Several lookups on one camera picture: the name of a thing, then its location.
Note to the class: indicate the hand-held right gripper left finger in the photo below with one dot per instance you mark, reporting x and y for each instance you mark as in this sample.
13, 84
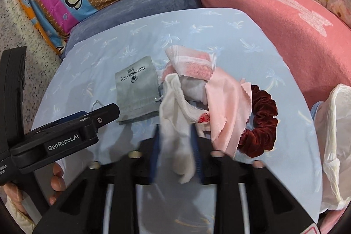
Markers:
155, 157

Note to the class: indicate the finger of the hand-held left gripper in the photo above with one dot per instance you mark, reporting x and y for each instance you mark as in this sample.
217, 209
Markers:
107, 114

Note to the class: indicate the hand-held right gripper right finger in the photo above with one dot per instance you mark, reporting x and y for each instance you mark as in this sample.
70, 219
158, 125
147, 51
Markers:
198, 160

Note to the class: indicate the bin with white plastic liner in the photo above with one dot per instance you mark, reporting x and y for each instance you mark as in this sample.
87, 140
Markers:
337, 140

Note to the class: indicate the person's left hand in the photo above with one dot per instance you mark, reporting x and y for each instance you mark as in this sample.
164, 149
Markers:
56, 182

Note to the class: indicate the grey speckled cloth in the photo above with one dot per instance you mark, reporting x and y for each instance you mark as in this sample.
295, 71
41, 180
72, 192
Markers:
33, 39

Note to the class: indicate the pink satin swatch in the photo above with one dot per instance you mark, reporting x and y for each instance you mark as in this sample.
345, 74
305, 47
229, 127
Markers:
224, 108

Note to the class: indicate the light blue palm-print tablecloth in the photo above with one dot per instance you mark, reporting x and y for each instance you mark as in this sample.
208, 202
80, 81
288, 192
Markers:
109, 44

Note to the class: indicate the dark red velvet scrunchie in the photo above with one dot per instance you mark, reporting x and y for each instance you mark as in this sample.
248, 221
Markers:
263, 113

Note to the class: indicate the woven fabric swatch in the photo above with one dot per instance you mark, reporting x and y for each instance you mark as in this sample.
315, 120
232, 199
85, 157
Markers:
192, 66

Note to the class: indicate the blue-grey cushion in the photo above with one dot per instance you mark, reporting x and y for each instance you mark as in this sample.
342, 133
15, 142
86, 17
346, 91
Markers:
137, 9

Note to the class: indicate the pink blanket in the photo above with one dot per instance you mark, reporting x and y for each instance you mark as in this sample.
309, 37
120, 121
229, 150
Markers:
274, 17

